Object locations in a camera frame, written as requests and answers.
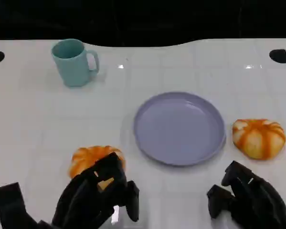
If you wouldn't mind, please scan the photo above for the pale green mug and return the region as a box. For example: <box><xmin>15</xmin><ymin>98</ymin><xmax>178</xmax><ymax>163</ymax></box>
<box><xmin>51</xmin><ymin>39</ymin><xmax>100</xmax><ymax>88</ymax></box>

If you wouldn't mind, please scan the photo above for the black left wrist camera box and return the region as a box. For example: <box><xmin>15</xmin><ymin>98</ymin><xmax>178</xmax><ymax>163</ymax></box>
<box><xmin>0</xmin><ymin>182</ymin><xmax>42</xmax><ymax>229</ymax></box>

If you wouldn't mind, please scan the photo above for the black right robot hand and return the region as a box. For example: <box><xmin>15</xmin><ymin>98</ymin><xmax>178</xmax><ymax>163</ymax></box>
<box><xmin>207</xmin><ymin>160</ymin><xmax>286</xmax><ymax>229</ymax></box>

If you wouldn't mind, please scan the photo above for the lilac plate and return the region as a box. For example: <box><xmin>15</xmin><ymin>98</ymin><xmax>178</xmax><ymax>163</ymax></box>
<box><xmin>133</xmin><ymin>91</ymin><xmax>227</xmax><ymax>167</ymax></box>

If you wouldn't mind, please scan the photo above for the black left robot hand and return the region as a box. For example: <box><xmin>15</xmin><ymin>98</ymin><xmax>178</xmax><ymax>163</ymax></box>
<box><xmin>52</xmin><ymin>152</ymin><xmax>140</xmax><ymax>229</ymax></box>

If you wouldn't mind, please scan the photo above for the orange and white bread roll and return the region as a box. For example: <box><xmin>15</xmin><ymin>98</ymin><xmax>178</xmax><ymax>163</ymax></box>
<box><xmin>68</xmin><ymin>145</ymin><xmax>127</xmax><ymax>191</ymax></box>
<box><xmin>232</xmin><ymin>118</ymin><xmax>286</xmax><ymax>160</ymax></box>

